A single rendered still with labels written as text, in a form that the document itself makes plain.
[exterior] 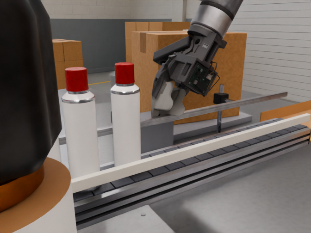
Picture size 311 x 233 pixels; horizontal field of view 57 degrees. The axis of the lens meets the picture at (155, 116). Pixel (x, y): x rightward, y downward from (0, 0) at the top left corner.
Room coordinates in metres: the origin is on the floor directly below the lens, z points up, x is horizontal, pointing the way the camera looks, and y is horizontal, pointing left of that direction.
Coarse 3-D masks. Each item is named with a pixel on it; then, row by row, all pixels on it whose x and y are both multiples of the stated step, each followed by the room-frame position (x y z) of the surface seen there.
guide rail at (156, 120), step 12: (264, 96) 0.74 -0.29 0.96; (276, 96) 0.77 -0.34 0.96; (204, 108) 0.63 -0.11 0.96; (216, 108) 0.65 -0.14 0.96; (228, 108) 0.67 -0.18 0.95; (144, 120) 0.55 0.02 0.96; (156, 120) 0.56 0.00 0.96; (168, 120) 0.58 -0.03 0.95; (108, 132) 0.50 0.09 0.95; (60, 144) 0.45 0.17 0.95
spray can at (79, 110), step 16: (80, 80) 0.42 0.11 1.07; (64, 96) 0.42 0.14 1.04; (80, 96) 0.42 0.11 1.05; (64, 112) 0.42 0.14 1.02; (80, 112) 0.41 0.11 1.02; (80, 128) 0.41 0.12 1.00; (96, 128) 0.44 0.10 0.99; (80, 144) 0.41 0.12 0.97; (96, 144) 0.43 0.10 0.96; (80, 160) 0.41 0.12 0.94; (96, 160) 0.43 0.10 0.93; (80, 176) 0.41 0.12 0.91; (80, 192) 0.41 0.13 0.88
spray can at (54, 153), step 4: (56, 140) 0.40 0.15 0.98; (56, 144) 0.40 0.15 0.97; (52, 148) 0.39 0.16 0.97; (56, 148) 0.40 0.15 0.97; (52, 152) 0.39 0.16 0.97; (56, 152) 0.40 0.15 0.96; (48, 156) 0.39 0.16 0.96; (52, 156) 0.39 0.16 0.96; (56, 156) 0.40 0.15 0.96; (60, 156) 0.41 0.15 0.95; (60, 160) 0.41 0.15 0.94
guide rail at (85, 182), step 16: (256, 128) 0.62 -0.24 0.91; (272, 128) 0.65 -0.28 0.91; (208, 144) 0.54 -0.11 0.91; (224, 144) 0.56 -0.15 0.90; (144, 160) 0.46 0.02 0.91; (160, 160) 0.47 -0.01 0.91; (176, 160) 0.49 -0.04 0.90; (96, 176) 0.41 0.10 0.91; (112, 176) 0.42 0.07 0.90; (128, 176) 0.44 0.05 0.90
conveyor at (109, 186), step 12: (276, 120) 0.78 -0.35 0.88; (228, 132) 0.69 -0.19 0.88; (276, 132) 0.69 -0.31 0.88; (288, 132) 0.69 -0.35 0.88; (192, 144) 0.61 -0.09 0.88; (240, 144) 0.61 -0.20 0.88; (252, 144) 0.61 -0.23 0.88; (144, 156) 0.55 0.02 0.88; (204, 156) 0.55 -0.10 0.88; (216, 156) 0.55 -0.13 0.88; (108, 168) 0.50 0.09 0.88; (156, 168) 0.50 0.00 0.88; (168, 168) 0.50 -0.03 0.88; (120, 180) 0.45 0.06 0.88; (132, 180) 0.45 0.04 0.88; (96, 192) 0.41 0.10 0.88
